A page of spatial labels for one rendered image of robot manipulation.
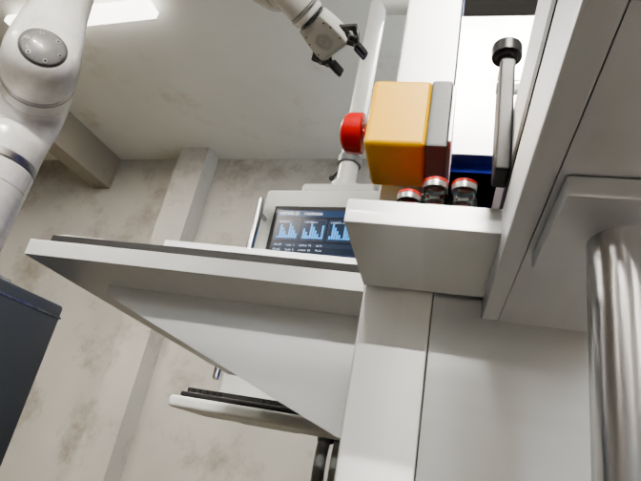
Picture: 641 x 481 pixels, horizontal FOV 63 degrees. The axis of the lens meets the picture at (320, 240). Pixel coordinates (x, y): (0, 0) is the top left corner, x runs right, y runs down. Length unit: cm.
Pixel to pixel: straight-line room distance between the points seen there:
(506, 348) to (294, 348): 23
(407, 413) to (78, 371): 469
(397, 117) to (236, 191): 451
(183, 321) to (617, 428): 50
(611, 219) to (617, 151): 4
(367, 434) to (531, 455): 13
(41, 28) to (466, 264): 80
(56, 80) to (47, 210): 521
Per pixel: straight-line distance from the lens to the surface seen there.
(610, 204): 27
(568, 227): 29
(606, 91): 23
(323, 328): 60
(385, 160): 48
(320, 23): 141
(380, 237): 39
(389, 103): 49
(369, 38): 224
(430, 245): 39
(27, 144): 97
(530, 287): 41
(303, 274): 53
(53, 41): 100
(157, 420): 451
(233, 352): 62
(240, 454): 414
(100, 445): 451
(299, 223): 172
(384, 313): 49
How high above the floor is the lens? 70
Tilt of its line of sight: 23 degrees up
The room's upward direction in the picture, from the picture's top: 11 degrees clockwise
